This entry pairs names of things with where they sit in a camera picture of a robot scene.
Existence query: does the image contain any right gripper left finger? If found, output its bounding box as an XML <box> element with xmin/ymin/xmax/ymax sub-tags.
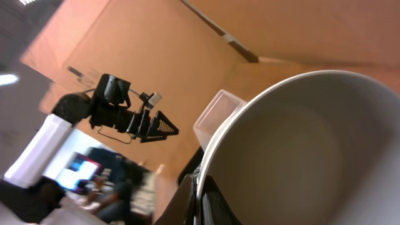
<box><xmin>154</xmin><ymin>174</ymin><xmax>197</xmax><ymax>225</ymax></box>

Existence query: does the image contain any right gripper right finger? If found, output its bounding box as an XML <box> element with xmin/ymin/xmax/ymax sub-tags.
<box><xmin>201</xmin><ymin>176</ymin><xmax>242</xmax><ymax>225</ymax></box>

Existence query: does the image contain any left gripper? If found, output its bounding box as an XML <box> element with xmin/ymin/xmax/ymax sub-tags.
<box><xmin>126</xmin><ymin>109</ymin><xmax>179</xmax><ymax>143</ymax></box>

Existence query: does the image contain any grey bowl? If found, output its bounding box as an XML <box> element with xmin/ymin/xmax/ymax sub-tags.
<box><xmin>197</xmin><ymin>70</ymin><xmax>399</xmax><ymax>224</ymax></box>

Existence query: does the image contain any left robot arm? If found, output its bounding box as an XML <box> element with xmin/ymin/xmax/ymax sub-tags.
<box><xmin>4</xmin><ymin>74</ymin><xmax>179</xmax><ymax>189</ymax></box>

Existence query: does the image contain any black plastic tray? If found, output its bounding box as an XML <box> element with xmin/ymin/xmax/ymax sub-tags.
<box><xmin>177</xmin><ymin>146</ymin><xmax>204</xmax><ymax>186</ymax></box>

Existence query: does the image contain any clear plastic bin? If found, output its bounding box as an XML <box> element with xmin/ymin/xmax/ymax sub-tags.
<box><xmin>193</xmin><ymin>89</ymin><xmax>248</xmax><ymax>151</ymax></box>

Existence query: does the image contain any background computer monitor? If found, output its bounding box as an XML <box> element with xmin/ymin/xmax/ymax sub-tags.
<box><xmin>56</xmin><ymin>152</ymin><xmax>101</xmax><ymax>192</ymax></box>

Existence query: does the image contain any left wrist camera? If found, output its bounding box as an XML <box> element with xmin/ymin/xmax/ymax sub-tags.
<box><xmin>139</xmin><ymin>92</ymin><xmax>163</xmax><ymax>109</ymax></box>

